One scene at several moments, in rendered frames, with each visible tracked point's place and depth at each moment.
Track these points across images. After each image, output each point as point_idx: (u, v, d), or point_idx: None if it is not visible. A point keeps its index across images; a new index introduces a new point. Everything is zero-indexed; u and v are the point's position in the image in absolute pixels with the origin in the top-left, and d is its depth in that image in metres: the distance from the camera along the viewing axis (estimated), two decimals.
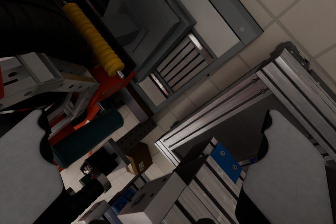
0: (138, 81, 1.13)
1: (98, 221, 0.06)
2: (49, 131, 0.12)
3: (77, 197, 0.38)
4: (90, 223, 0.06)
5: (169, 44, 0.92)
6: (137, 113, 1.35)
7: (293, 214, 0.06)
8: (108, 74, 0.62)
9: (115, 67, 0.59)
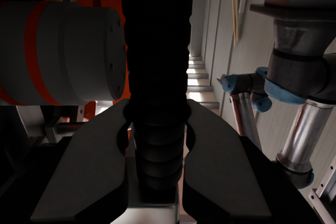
0: None
1: (98, 221, 0.06)
2: (131, 120, 0.13)
3: (136, 78, 0.11)
4: (90, 223, 0.06)
5: None
6: None
7: (230, 187, 0.07)
8: None
9: None
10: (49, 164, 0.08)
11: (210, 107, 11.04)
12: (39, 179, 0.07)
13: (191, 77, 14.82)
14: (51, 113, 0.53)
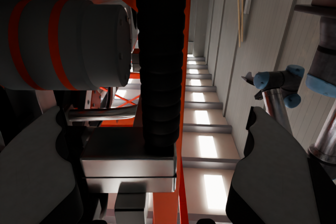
0: None
1: (98, 221, 0.06)
2: (66, 127, 0.12)
3: (145, 54, 0.15)
4: (90, 223, 0.06)
5: None
6: None
7: (280, 207, 0.06)
8: None
9: None
10: None
11: (214, 107, 11.07)
12: None
13: (194, 77, 14.86)
14: (60, 103, 0.57)
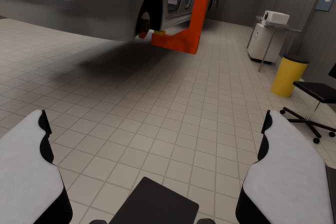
0: None
1: (98, 221, 0.06)
2: (49, 131, 0.12)
3: None
4: (90, 223, 0.06)
5: None
6: None
7: (293, 214, 0.06)
8: None
9: None
10: None
11: None
12: None
13: None
14: None
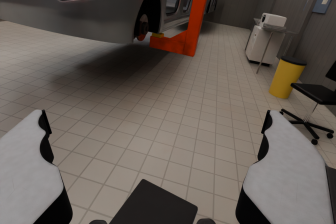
0: None
1: (98, 221, 0.06)
2: (49, 131, 0.12)
3: None
4: (90, 223, 0.06)
5: None
6: None
7: (293, 214, 0.06)
8: None
9: None
10: None
11: None
12: None
13: None
14: None
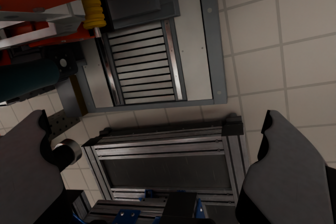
0: None
1: (98, 221, 0.06)
2: (49, 131, 0.12)
3: None
4: (90, 223, 0.06)
5: (144, 18, 0.85)
6: (68, 105, 1.16)
7: (293, 214, 0.06)
8: (83, 24, 0.51)
9: (99, 23, 0.50)
10: None
11: None
12: None
13: None
14: None
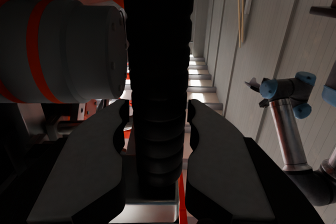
0: None
1: (98, 221, 0.06)
2: (127, 120, 0.13)
3: (137, 75, 0.11)
4: (90, 223, 0.06)
5: None
6: None
7: (233, 188, 0.07)
8: None
9: None
10: (44, 166, 0.08)
11: (214, 108, 11.00)
12: (35, 180, 0.07)
13: (193, 77, 14.78)
14: (51, 111, 0.53)
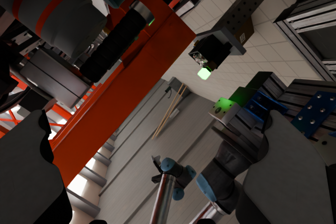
0: None
1: (98, 221, 0.06)
2: (49, 131, 0.12)
3: (115, 31, 0.32)
4: (90, 223, 0.06)
5: None
6: None
7: (293, 214, 0.06)
8: None
9: None
10: None
11: (96, 181, 10.09)
12: None
13: None
14: None
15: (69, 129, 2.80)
